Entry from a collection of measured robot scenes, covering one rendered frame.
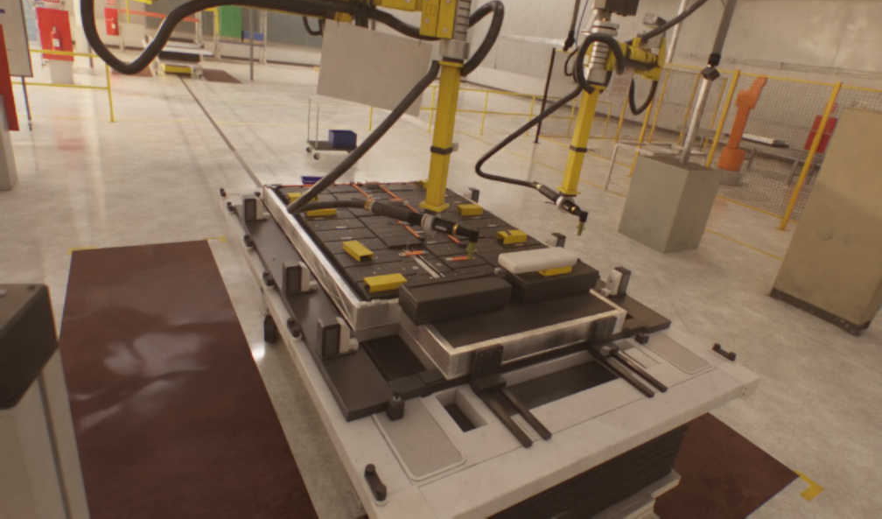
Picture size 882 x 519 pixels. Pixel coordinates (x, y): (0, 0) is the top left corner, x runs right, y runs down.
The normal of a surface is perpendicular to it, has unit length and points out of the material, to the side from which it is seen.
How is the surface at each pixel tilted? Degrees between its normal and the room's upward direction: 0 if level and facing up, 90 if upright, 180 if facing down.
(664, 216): 90
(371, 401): 0
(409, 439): 0
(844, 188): 90
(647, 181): 90
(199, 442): 0
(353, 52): 90
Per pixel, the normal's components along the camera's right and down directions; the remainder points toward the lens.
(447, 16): 0.04, 0.36
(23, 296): 0.14, -0.93
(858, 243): -0.84, 0.08
